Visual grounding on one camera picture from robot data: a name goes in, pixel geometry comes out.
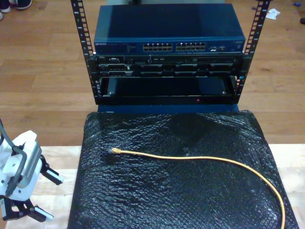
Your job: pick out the black bubble mat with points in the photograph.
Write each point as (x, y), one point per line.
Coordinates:
(166, 190)

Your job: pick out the dark blue rack base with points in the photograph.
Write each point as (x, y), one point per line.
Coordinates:
(166, 109)

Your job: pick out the black rack shelf tray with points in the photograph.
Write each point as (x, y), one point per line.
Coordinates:
(166, 100)

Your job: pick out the black rack server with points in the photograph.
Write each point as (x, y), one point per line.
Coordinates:
(166, 69)

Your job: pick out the person's white shoe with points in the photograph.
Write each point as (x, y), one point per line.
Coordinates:
(1, 16)
(5, 8)

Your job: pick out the person's dark shoe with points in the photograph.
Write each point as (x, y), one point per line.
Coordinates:
(23, 3)

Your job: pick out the crumpled white paper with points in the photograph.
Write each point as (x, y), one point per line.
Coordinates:
(272, 14)

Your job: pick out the small dark object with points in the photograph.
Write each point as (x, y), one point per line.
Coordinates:
(302, 21)

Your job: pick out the black perforated rack post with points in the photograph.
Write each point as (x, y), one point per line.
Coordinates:
(79, 23)
(259, 23)

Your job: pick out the blue network switch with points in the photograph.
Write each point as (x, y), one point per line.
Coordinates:
(166, 23)

